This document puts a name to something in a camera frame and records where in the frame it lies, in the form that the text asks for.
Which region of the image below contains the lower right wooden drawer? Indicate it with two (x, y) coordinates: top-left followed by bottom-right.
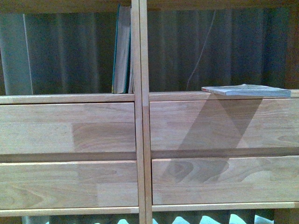
(152, 156), (299, 205)

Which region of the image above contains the wooden bookshelf unit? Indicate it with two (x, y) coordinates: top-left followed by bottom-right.
(0, 0), (299, 224)

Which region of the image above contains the upper left wooden drawer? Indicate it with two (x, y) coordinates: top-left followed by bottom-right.
(0, 103), (135, 154)

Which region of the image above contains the teal hardcover book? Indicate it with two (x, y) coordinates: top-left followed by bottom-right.
(112, 5), (131, 94)

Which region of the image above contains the upper right wooden drawer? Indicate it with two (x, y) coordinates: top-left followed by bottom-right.
(150, 98), (299, 151)

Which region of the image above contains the white paperback storybook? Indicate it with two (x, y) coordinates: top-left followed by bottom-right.
(201, 84), (292, 98)

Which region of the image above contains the lower left wooden drawer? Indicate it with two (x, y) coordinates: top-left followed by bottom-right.
(0, 161), (138, 210)

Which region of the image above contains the thin upright book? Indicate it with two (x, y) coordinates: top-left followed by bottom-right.
(128, 9), (134, 94)

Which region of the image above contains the wooden drawer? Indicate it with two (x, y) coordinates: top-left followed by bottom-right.
(152, 156), (299, 205)
(150, 98), (299, 151)
(0, 103), (135, 154)
(0, 161), (138, 210)

